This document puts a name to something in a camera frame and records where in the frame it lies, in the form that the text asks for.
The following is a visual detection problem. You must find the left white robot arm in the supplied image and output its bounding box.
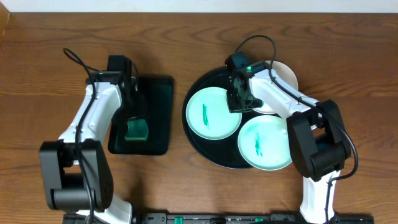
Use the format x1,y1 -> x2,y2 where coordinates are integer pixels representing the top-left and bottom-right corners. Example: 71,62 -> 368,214
39,72 -> 149,223

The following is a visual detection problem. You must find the white plate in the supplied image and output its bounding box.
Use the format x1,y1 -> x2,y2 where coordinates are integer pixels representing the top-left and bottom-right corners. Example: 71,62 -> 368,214
254,61 -> 299,114

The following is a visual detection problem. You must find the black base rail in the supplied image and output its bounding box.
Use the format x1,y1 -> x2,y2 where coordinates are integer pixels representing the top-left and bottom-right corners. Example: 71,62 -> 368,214
62,212 -> 376,224

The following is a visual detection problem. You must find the black round tray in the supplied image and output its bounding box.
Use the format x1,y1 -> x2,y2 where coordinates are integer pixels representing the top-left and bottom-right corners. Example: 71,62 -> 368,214
182,65 -> 289,170

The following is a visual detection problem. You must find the green scrubbing sponge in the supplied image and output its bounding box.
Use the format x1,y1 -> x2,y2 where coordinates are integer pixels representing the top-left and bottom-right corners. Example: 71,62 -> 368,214
124,119 -> 149,141

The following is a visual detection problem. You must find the mint green stained plate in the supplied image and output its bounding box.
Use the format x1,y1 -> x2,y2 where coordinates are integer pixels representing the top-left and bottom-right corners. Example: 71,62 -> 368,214
185,87 -> 242,140

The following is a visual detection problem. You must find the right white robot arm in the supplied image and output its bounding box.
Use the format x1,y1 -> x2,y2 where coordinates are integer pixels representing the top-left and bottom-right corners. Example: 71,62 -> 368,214
226,61 -> 358,223

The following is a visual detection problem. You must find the black rectangular tray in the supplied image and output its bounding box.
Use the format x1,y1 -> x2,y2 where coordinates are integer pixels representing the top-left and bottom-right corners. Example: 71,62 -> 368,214
108,76 -> 174,156

